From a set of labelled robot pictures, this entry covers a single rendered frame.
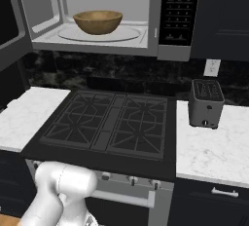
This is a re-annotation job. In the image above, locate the silver drawer handle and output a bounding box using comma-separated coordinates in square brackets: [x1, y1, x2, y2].
[210, 186, 240, 199]

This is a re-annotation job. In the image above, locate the grey microwave door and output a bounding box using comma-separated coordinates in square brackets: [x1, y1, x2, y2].
[0, 0, 34, 72]

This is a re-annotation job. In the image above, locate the grey toaster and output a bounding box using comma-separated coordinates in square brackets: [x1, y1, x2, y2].
[187, 78, 226, 130]

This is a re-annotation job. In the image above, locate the dark wall cupboard door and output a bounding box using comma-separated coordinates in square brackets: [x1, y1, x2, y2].
[190, 0, 249, 63]

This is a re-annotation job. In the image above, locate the white wall socket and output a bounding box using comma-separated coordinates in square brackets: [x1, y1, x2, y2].
[202, 57, 222, 78]

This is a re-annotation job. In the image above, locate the white microwave turntable plate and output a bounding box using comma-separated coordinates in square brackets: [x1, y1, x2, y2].
[56, 22, 142, 43]

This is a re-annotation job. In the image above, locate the dark base cupboard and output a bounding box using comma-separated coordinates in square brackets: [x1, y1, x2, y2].
[0, 149, 37, 218]

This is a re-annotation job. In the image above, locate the silver oven door handle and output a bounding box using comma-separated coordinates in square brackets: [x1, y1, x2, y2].
[85, 188, 157, 209]

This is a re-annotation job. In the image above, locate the black gas hob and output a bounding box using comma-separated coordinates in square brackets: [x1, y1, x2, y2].
[19, 88, 178, 183]

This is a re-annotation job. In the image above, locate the brown wooden bowl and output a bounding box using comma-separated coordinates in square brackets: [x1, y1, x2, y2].
[72, 10, 125, 36]

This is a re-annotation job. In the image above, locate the grey microwave oven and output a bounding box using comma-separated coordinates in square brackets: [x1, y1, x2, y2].
[14, 0, 202, 62]

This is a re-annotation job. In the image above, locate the grey oven door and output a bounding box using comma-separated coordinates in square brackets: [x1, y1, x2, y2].
[85, 184, 176, 226]

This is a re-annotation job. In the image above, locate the dark drawer front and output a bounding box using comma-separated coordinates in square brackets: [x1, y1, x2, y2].
[167, 177, 249, 226]

